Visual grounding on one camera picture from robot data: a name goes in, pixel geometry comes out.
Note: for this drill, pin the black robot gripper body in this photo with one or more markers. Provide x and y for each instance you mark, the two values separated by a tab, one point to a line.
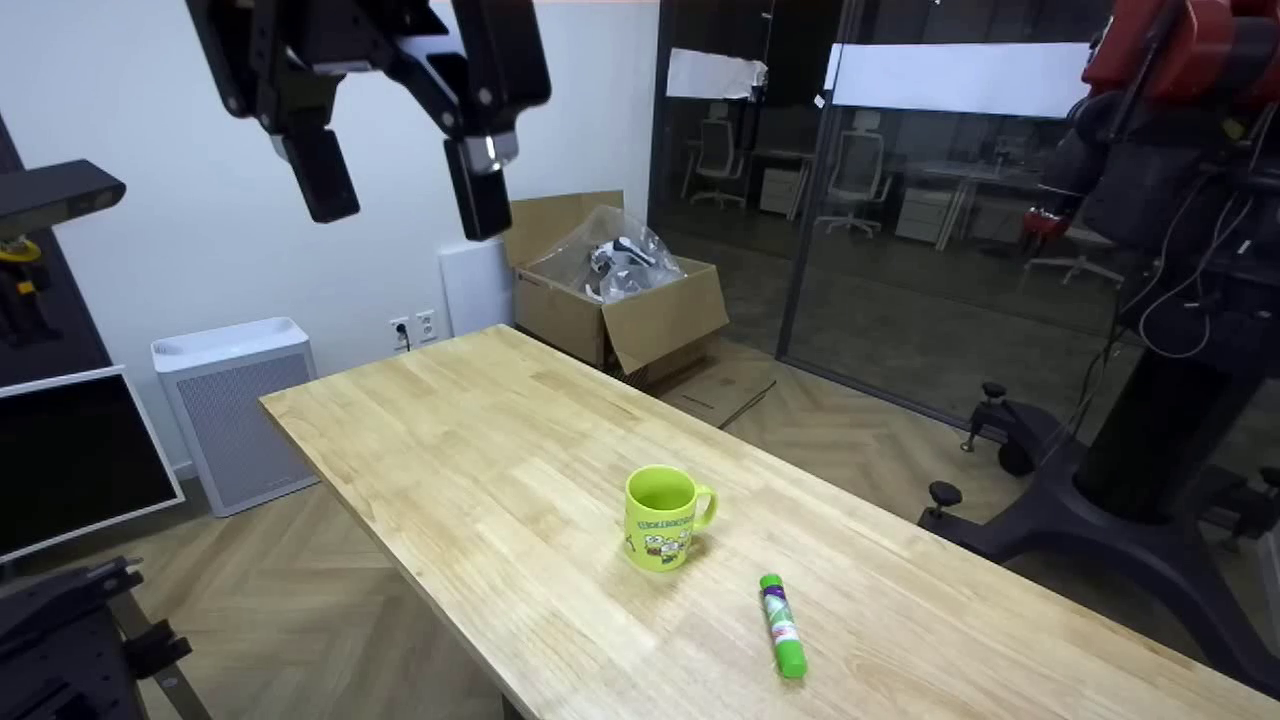
472	64

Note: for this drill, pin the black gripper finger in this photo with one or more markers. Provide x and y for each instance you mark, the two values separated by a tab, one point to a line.
479	176
320	174

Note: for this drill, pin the green cartoon mug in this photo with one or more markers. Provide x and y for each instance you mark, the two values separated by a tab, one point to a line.
665	517

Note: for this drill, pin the open cardboard box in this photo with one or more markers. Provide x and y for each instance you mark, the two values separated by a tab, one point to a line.
607	290

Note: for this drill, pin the white air purifier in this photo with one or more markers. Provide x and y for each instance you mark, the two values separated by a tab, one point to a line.
213	384

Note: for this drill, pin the white wall outlet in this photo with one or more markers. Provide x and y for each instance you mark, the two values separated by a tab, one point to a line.
413	328

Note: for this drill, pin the black monitor with white frame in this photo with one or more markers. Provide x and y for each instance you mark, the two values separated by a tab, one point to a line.
77	459

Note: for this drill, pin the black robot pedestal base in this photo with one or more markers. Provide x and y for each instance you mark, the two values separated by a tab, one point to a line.
1137	493

